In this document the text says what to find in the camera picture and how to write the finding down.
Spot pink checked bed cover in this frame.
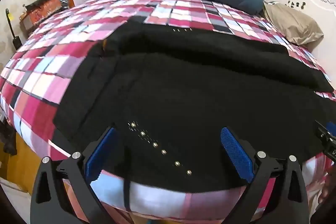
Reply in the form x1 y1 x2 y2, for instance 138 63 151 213
0 0 336 224

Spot wooden bed frame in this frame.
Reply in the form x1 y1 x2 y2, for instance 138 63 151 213
0 132 35 193

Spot black pants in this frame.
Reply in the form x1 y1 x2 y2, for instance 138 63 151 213
54 15 335 211

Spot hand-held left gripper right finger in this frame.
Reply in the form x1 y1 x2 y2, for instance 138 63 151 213
220 126 308 224

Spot dark cloth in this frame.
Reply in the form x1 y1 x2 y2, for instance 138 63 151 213
0 119 18 156

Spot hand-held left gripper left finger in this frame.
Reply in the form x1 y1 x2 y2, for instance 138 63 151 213
30 127 117 224

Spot orange box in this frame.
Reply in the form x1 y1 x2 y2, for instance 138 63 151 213
20 0 63 30

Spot black stick with yellow tag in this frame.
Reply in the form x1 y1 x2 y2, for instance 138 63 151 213
5 8 22 50

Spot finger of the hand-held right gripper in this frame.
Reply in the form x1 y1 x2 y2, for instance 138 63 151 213
314 120 336 161

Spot beige pillow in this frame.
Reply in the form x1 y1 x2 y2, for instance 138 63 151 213
264 2 324 45

